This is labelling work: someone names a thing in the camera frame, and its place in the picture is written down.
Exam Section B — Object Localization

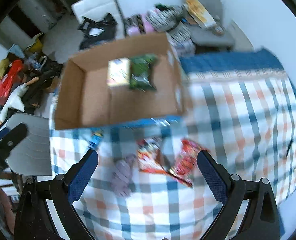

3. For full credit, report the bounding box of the purple sock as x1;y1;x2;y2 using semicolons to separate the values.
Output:
111;154;137;197

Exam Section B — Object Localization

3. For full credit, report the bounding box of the blue stick snack packet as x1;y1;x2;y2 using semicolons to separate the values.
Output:
87;128;104;151

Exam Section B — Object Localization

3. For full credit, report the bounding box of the red white snack packet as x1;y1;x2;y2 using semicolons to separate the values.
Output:
137;137;170;175

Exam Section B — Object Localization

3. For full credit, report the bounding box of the green snack packet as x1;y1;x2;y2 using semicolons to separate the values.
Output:
130;54;158;91

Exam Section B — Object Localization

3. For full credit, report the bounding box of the grey plastic chair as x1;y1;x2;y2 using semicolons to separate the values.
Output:
6;113;52;177

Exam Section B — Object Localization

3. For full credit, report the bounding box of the white goose plush toy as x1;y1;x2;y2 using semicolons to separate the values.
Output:
0;77;40;128

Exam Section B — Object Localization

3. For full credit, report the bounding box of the red plastic bag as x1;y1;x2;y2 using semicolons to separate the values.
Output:
0;59;24;106

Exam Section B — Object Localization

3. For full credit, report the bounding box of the open cardboard milk box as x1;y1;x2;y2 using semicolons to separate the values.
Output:
54;33;185;130

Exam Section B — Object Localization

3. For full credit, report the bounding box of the black bag on chair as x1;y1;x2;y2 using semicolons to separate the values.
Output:
78;13;117;50

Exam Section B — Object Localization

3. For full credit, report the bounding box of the yellow snack bag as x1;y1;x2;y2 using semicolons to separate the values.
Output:
184;0;217;29

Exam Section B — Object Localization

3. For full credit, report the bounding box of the white padded chair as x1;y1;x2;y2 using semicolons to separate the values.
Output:
72;0;125;40

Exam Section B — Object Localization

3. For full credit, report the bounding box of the patterned tote bag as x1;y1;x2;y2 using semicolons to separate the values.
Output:
145;4;184;32

